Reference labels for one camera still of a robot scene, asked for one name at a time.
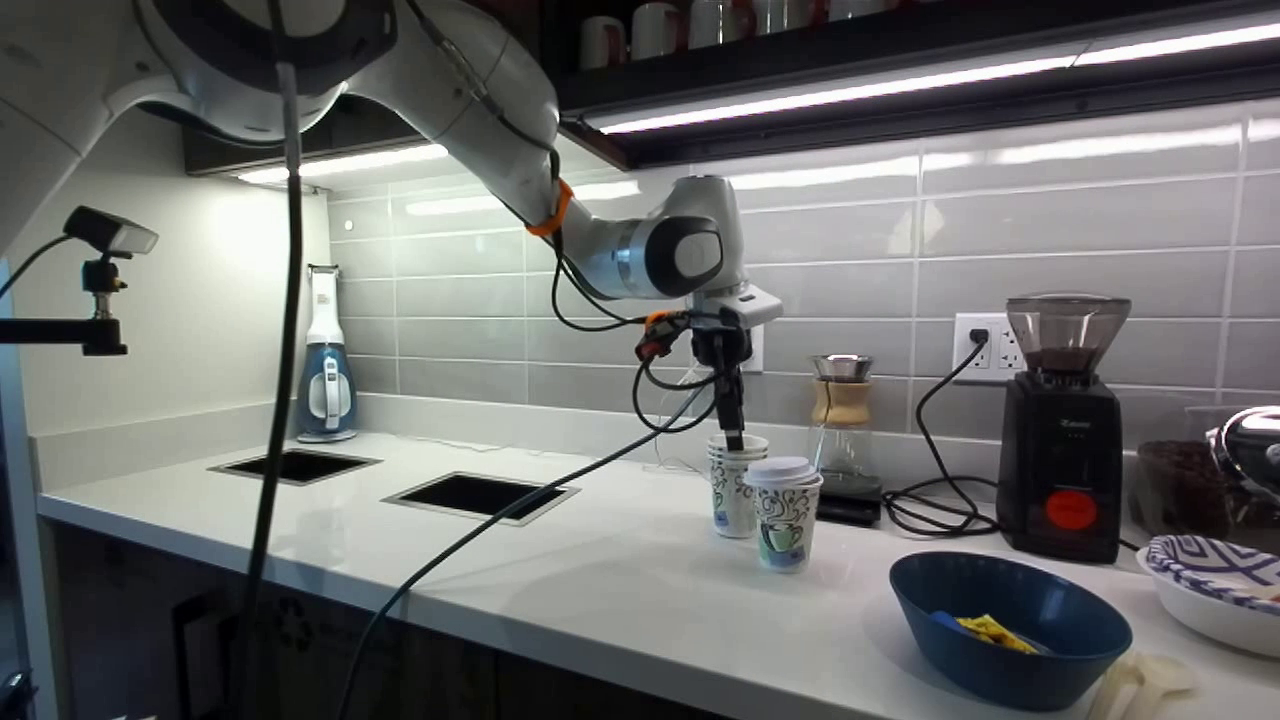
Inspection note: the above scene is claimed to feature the dark glass jar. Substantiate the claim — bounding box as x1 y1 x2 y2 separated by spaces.
1133 438 1231 539

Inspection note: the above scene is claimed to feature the dark upper cabinet shelf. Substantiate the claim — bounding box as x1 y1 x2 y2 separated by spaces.
177 0 1280 178

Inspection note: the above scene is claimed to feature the glass carafe with wooden collar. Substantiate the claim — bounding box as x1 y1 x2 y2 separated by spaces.
808 348 885 500

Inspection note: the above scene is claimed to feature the dark blue bowl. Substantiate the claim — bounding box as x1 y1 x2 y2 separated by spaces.
888 547 1137 716

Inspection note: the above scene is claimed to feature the yellow crumpled wrapper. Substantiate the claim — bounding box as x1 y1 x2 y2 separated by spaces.
950 611 1053 662

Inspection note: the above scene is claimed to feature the chrome kettle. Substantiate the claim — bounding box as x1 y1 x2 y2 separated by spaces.
1204 405 1280 506

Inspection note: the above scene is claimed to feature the black coffee scale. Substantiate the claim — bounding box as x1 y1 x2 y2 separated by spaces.
813 484 888 527

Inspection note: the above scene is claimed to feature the cream cloth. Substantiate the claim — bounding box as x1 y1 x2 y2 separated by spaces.
1085 652 1204 720

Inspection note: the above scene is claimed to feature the white mug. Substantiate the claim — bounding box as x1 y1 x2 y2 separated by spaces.
683 0 741 51
753 0 803 36
577 14 633 74
626 0 688 64

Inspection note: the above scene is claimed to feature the white wall outlet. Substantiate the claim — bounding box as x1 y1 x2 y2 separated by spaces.
735 316 770 376
949 309 1031 390

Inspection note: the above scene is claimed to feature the under-cabinet light strip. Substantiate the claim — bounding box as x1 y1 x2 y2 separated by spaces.
233 135 457 191
584 14 1280 139

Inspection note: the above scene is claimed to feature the black coffee grinder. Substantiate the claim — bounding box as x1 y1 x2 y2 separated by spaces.
995 293 1137 567

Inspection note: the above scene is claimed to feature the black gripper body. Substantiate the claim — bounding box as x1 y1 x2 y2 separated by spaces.
688 316 760 392

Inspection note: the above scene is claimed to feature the dark lower cabinet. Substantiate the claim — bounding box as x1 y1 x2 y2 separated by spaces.
34 518 753 720

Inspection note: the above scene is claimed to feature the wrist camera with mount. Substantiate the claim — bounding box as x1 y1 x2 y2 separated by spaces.
683 282 789 337

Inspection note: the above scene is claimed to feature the black camera on clamp arm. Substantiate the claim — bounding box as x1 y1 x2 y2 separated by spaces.
0 201 161 360

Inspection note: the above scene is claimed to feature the blue and white pitcher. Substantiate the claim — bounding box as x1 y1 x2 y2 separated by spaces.
292 260 361 450

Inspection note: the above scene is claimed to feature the thick black hanging cable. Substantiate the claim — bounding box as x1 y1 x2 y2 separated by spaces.
214 0 308 720

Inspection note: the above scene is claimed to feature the black gripper cable orange connector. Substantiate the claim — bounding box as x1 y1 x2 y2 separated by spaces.
547 178 724 438

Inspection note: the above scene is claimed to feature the white bowl with blue pattern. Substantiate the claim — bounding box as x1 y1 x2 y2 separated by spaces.
1133 534 1280 662

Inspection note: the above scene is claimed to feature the black grinder power cable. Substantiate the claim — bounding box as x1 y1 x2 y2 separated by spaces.
885 326 1009 539

